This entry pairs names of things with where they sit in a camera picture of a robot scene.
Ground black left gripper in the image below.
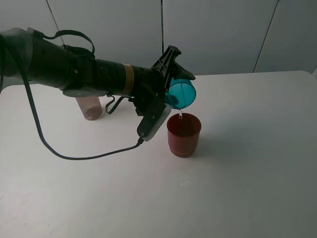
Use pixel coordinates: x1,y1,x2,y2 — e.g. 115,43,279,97
129,45,196,116

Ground black camera cable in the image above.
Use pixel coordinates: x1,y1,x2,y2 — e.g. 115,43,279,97
14,64,144,161

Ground clear brown plastic bottle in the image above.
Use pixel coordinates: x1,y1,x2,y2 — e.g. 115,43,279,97
76,96,104,120

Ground red plastic cup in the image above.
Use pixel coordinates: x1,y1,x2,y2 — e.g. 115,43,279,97
167,113,202,158

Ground teal translucent plastic cup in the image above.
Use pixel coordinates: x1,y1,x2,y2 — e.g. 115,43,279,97
164,78,196,110

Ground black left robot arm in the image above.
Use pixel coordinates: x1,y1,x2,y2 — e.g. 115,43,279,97
0,28,180,116

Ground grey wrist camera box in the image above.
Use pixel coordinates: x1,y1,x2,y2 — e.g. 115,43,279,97
137,101,171,141

